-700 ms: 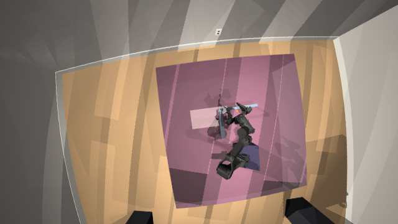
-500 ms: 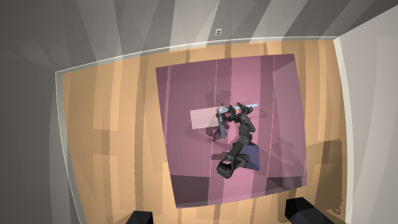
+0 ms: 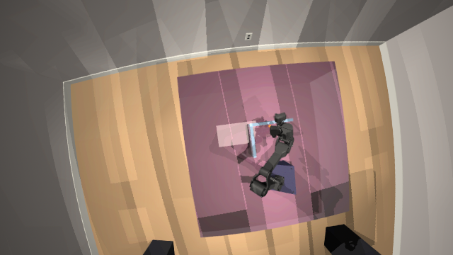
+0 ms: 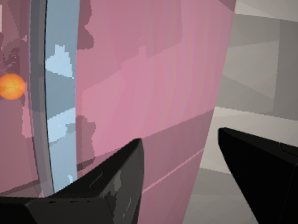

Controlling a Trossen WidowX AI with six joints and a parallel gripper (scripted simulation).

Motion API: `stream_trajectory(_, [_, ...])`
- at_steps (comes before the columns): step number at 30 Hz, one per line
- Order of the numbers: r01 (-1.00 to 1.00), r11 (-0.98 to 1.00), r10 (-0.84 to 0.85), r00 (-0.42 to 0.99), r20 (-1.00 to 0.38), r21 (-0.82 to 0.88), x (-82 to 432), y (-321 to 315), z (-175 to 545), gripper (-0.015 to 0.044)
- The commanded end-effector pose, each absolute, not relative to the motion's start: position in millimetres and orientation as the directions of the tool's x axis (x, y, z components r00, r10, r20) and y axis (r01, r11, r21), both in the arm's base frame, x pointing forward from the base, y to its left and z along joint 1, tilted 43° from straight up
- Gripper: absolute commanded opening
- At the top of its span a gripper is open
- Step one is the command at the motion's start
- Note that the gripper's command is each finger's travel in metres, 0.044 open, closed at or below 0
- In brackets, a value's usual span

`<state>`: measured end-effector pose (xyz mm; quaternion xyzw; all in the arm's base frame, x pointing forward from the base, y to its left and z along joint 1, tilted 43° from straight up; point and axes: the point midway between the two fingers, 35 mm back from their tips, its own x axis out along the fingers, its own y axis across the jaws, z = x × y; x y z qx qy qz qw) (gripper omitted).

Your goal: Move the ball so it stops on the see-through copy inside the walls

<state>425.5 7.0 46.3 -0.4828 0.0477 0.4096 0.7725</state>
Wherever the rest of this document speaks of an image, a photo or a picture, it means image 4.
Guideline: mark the translucent orange ball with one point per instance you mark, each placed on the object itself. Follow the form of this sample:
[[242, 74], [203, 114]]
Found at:
[[11, 86]]

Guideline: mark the low clear corner walls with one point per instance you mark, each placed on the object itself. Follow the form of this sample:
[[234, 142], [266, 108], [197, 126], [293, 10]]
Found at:
[[37, 93]]

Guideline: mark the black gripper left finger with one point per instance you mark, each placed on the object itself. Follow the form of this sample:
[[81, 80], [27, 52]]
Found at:
[[109, 194]]

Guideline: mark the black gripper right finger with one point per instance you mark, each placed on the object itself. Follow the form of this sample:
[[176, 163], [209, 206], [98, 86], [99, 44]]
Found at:
[[266, 172]]

